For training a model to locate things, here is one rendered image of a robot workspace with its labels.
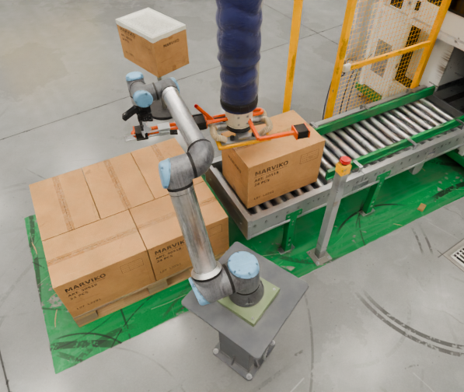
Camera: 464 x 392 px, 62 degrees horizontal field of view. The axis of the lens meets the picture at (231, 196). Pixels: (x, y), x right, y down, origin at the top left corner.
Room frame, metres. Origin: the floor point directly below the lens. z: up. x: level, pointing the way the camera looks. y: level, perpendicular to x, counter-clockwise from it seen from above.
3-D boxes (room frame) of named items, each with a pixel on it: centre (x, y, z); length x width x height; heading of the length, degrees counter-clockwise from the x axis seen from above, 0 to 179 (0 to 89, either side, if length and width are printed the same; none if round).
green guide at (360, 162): (2.40, -1.44, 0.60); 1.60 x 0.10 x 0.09; 117
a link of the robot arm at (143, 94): (1.73, 0.44, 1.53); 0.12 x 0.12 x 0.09; 22
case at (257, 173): (2.10, -0.29, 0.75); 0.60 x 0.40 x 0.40; 116
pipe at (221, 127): (1.98, -0.05, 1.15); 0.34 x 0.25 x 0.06; 105
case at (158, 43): (3.81, 0.77, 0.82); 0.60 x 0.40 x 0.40; 44
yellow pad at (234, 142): (1.89, -0.08, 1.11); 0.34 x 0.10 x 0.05; 105
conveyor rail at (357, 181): (2.18, -1.15, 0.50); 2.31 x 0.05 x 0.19; 117
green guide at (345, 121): (2.87, -1.20, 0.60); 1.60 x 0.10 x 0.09; 117
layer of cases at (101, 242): (1.90, 0.78, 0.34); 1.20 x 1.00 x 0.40; 117
